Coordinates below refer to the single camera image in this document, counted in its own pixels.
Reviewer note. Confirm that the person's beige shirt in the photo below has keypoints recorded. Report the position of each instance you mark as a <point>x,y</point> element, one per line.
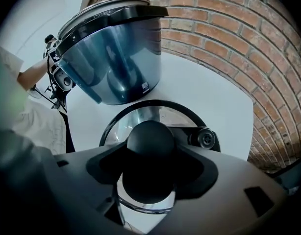
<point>30,121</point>

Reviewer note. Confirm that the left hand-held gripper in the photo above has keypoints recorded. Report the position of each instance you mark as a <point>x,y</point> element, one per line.
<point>63,79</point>

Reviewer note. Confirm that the black pressure cooker body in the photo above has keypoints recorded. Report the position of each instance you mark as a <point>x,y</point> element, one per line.
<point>116,57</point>

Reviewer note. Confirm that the person's left forearm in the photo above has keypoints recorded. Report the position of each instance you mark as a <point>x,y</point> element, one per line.
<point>32,75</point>

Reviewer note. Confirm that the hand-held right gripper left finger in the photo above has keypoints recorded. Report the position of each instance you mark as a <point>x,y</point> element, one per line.
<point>104,170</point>

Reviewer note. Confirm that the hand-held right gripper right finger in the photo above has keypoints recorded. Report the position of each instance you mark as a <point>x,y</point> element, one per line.
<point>197,177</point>

